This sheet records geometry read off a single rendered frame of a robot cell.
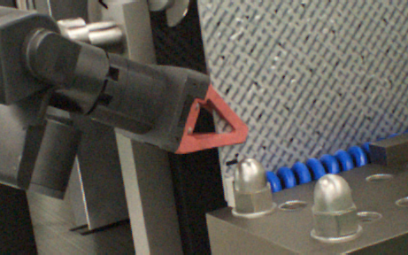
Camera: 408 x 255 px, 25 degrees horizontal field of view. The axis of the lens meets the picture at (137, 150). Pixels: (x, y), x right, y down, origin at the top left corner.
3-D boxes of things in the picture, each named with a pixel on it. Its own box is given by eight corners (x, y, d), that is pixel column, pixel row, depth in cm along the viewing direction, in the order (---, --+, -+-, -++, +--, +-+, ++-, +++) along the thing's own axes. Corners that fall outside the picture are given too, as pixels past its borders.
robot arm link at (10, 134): (42, 23, 62) (-44, 9, 67) (-4, 184, 61) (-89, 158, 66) (134, 70, 72) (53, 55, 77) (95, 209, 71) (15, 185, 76)
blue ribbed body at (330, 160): (240, 212, 81) (234, 174, 80) (426, 154, 89) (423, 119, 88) (261, 220, 77) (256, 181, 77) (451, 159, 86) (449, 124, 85)
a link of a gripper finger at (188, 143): (247, 175, 78) (155, 146, 74) (207, 163, 84) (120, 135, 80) (272, 100, 78) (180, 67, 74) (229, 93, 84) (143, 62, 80)
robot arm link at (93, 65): (47, 23, 68) (23, 27, 73) (22, 111, 68) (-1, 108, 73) (126, 52, 71) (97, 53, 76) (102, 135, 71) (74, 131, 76)
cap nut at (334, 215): (301, 235, 66) (293, 176, 65) (341, 221, 68) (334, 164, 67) (331, 246, 63) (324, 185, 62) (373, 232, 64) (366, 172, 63)
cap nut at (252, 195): (224, 212, 74) (216, 159, 73) (261, 200, 76) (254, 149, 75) (247, 221, 71) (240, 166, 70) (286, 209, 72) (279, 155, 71)
